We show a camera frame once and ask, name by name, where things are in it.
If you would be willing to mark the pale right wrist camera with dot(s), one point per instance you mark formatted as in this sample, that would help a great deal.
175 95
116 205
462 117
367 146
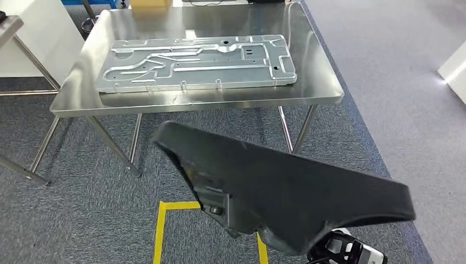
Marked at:
375 257

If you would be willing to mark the steel frame side table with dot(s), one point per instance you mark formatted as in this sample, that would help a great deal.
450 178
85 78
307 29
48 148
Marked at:
11 29

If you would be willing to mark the cardboard box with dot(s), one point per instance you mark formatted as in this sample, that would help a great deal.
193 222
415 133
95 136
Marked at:
149 3

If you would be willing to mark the stamped grey metal panel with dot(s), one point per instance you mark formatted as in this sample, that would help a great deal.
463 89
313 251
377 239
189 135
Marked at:
218 76

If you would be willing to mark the white block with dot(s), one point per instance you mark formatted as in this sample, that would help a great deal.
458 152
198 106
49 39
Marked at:
455 69

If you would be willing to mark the stainless steel workbench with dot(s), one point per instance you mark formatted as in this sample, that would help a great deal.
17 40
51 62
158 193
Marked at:
182 100

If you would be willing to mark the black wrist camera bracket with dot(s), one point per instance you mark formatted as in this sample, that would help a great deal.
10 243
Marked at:
320 251

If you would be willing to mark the steel stanchion post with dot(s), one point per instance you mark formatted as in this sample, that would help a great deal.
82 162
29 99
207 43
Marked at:
88 14

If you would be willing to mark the black plastic plate frame part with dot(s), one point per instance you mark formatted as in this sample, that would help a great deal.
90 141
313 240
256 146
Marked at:
291 189

